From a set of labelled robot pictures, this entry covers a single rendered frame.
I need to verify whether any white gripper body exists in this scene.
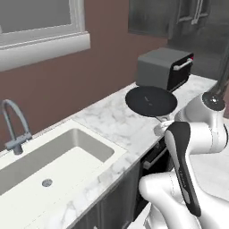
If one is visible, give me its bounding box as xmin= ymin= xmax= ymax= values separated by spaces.
xmin=153 ymin=120 xmax=175 ymax=138

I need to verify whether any black frying pan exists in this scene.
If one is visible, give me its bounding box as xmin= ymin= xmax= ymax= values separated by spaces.
xmin=124 ymin=85 xmax=179 ymax=122

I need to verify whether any white sink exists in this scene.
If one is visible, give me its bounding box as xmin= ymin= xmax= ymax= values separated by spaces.
xmin=0 ymin=118 xmax=128 ymax=229

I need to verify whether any grey sink tap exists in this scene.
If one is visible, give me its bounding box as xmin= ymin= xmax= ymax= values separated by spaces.
xmin=1 ymin=98 xmax=33 ymax=156

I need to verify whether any black appliance door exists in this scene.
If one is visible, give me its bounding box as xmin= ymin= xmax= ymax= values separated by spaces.
xmin=133 ymin=136 xmax=174 ymax=220

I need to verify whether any grey toaster oven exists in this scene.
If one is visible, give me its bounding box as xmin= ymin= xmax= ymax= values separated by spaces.
xmin=136 ymin=47 xmax=195 ymax=93

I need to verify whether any dark grey cupboard door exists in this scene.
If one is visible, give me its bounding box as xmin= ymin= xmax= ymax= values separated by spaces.
xmin=71 ymin=160 xmax=141 ymax=229

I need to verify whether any stainless steel fridge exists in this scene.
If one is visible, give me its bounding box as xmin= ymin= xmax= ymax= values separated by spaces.
xmin=167 ymin=0 xmax=229 ymax=81

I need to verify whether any white framed window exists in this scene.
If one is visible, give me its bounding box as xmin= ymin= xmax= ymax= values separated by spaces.
xmin=0 ymin=0 xmax=91 ymax=72

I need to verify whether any white appliance door handle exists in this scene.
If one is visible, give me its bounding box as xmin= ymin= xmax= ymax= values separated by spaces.
xmin=142 ymin=148 xmax=168 ymax=170

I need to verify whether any white toaster oven handle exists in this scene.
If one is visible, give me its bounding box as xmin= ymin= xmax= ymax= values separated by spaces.
xmin=173 ymin=57 xmax=194 ymax=72

